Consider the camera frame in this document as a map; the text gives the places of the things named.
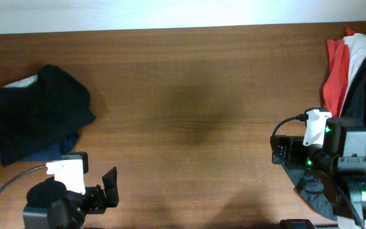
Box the black shorts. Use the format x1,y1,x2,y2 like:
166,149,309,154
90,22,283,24
0,64,96,166

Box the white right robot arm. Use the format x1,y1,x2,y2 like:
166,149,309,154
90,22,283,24
270,114,366,228

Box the dark grey printed t-shirt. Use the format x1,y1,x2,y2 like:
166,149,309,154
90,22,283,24
272,156,337,221

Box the red garment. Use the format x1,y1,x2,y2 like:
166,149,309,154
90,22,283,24
322,39,351,117

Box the folded navy blue garment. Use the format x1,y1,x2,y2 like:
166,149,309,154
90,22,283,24
0,113,81,162

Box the white garment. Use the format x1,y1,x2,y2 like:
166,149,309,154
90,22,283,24
340,33,366,113

